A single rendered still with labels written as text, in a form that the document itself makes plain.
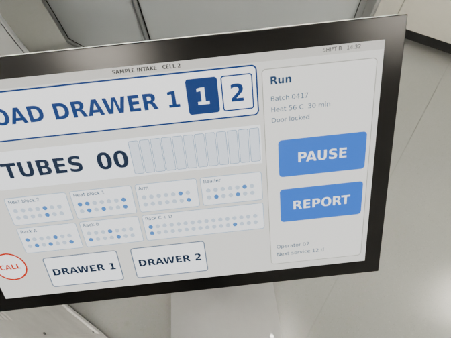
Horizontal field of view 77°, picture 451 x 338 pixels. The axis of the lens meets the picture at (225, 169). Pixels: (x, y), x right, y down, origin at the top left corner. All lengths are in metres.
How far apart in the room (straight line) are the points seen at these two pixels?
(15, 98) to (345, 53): 0.33
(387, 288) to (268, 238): 1.18
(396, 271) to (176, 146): 1.35
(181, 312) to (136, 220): 1.03
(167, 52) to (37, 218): 0.24
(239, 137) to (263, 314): 1.09
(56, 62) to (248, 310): 1.18
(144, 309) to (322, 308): 0.77
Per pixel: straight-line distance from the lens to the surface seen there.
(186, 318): 1.36
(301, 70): 0.31
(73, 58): 0.33
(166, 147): 0.32
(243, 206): 0.34
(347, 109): 0.34
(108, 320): 1.49
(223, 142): 0.31
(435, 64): 2.44
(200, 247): 0.37
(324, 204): 0.37
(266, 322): 1.34
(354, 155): 0.36
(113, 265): 0.41
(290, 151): 0.33
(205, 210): 0.34
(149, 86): 0.31
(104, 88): 0.32
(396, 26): 0.35
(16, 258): 0.45
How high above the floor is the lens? 1.37
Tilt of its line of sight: 61 degrees down
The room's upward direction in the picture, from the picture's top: 6 degrees counter-clockwise
